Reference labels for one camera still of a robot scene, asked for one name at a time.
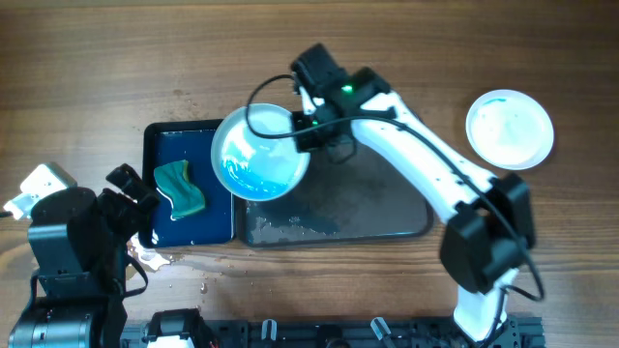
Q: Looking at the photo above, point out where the green yellow sponge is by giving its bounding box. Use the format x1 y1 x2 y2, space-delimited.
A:
154 159 206 220

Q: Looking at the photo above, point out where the white plate blue stain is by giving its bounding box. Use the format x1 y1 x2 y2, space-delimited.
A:
465 89 554 170

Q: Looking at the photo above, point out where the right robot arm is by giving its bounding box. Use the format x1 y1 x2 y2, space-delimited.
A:
292 66 542 347

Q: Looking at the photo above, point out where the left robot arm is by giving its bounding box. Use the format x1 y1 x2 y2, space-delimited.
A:
4 162 219 347

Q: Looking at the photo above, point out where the dark brown serving tray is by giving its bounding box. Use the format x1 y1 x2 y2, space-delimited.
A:
235 137 434 248

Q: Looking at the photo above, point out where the blue rectangular water tray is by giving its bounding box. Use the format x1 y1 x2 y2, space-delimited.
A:
138 120 235 248

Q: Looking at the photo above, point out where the right black cable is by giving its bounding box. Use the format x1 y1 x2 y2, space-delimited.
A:
244 73 546 339

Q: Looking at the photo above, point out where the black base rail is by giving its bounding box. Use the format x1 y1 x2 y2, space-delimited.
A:
120 316 546 348

